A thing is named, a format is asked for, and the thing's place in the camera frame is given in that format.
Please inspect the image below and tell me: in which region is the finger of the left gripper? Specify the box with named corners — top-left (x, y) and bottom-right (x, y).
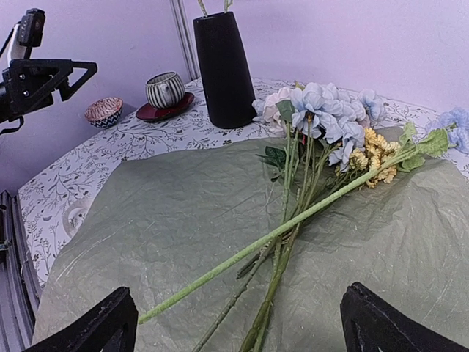
top-left (58, 61), bottom-right (97, 101)

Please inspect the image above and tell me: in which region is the yellow daisy sprig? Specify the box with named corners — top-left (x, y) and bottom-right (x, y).
top-left (232, 128), bottom-right (400, 351)

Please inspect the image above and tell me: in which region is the light blue hydrangea stem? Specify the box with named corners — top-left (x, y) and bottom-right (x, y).
top-left (234, 82), bottom-right (388, 279)

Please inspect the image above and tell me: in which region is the white rose stem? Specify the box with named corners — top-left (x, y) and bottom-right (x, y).
top-left (197, 0), bottom-right (208, 17)

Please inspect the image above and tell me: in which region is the red round coaster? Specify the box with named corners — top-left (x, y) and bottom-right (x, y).
top-left (136, 92), bottom-right (195, 123)

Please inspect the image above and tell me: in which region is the striped black white cup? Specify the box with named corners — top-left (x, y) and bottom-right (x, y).
top-left (145, 71), bottom-right (185, 109)

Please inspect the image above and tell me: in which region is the left aluminium frame post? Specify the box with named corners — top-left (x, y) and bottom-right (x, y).
top-left (169, 0), bottom-right (200, 81)

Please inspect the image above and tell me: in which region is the pink rose stem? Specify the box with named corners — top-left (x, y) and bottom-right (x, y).
top-left (224, 0), bottom-right (233, 12)

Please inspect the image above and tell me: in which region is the green and peach wrapping paper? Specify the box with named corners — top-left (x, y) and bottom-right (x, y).
top-left (33, 139), bottom-right (468, 351)

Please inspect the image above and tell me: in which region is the small blue flower stem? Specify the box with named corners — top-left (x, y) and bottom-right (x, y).
top-left (138, 108), bottom-right (468, 324)

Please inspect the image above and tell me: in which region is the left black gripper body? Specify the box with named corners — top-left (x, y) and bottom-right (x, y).
top-left (1, 59), bottom-right (73, 122)

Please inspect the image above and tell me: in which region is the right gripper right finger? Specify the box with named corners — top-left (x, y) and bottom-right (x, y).
top-left (340, 282), bottom-right (468, 351)

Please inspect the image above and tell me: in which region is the floral patterned tablecloth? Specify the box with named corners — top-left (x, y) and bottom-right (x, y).
top-left (17, 76), bottom-right (469, 287)

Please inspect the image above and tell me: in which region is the pink patterned ball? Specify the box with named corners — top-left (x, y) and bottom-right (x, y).
top-left (84, 97), bottom-right (124, 128)

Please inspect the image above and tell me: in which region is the aluminium front rail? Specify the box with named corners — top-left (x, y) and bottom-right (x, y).
top-left (1, 191), bottom-right (42, 351)

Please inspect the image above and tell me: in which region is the black cylindrical vase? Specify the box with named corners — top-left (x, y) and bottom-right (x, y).
top-left (193, 11), bottom-right (256, 129)

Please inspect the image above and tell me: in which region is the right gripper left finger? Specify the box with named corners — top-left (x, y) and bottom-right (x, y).
top-left (27, 287), bottom-right (138, 352)

